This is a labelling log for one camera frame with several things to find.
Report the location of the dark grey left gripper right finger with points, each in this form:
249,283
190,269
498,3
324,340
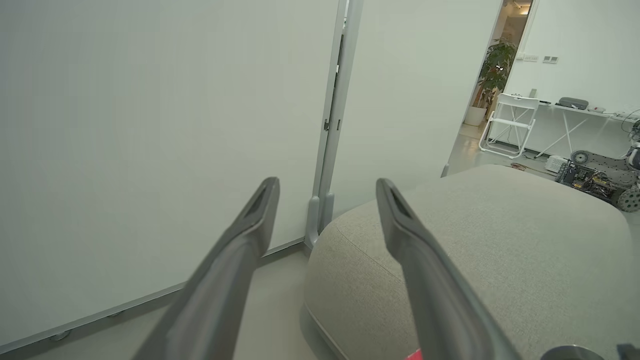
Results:
435,295

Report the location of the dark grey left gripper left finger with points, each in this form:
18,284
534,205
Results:
220,295

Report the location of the wheeled robot base chassis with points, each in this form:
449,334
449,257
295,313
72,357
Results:
602,175

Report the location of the red clothing piece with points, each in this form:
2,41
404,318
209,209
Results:
414,355

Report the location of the round grey metal object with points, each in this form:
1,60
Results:
571,353

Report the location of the white plant pot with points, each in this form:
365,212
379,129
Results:
474,116

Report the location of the white folding chair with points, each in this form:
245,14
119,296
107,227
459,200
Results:
511,125

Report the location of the white folding table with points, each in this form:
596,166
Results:
580,125

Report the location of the green potted plant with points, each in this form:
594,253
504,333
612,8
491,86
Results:
496,70

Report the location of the grey case on table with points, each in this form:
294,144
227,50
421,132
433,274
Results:
573,103

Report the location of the grey partition panel post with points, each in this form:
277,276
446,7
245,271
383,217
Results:
332,120

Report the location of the white wall switch panel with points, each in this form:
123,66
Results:
530,58

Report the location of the grey wall switch panel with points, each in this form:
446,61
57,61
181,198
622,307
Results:
550,59

